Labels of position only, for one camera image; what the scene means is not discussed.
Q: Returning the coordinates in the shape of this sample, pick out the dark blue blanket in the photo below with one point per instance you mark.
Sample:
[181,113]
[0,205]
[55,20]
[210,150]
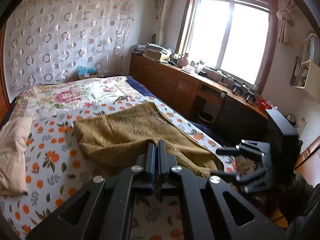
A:
[145,92]

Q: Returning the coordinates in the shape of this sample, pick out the wooden wardrobe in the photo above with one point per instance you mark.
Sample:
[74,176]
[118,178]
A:
[4,100]

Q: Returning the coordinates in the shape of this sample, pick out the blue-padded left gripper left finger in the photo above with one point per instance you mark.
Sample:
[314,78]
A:
[102,209]

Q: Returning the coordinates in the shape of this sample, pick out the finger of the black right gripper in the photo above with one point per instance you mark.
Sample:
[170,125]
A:
[255,182]

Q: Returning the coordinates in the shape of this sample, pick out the olive patterned garment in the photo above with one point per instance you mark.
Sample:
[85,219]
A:
[117,139]

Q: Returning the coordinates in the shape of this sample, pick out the white wall shelf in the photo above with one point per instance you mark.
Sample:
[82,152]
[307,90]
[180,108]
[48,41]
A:
[305,74]

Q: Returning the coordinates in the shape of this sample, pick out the orange-print white bed sheet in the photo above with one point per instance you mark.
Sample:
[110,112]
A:
[56,167]

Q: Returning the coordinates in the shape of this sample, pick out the beige folded cloth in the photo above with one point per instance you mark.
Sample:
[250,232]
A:
[14,136]

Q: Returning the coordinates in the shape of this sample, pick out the pink ceramic figure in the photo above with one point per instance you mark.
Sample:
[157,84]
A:
[183,60]

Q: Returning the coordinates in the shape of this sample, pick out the long wooden sideboard cabinet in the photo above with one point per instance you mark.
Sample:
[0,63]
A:
[188,94]

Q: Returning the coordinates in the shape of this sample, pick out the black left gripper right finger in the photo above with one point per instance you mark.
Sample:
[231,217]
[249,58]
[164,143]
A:
[210,208]

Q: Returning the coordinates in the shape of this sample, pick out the red basket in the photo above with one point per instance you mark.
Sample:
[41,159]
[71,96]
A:
[263,104]

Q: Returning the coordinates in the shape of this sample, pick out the floral quilt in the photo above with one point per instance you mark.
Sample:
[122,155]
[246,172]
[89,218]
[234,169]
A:
[43,101]

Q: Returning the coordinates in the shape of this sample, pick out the sheer circle-pattern curtain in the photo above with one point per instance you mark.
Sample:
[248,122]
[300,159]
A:
[47,40]

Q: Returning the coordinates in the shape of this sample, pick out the blue tissue box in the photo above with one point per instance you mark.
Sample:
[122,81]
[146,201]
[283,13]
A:
[86,73]

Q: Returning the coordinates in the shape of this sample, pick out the beige window drape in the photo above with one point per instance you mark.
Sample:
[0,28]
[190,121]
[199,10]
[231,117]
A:
[163,13]

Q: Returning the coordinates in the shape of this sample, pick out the knotted drape right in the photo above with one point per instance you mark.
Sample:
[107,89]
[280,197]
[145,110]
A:
[287,20]

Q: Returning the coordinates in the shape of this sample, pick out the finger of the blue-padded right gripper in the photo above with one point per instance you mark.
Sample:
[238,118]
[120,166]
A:
[244,149]

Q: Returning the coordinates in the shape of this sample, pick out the stack of papers and boxes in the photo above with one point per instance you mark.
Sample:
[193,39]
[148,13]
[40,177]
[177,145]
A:
[152,51]

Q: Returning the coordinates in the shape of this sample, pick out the window with wooden frame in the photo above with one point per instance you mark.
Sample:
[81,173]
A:
[235,37]

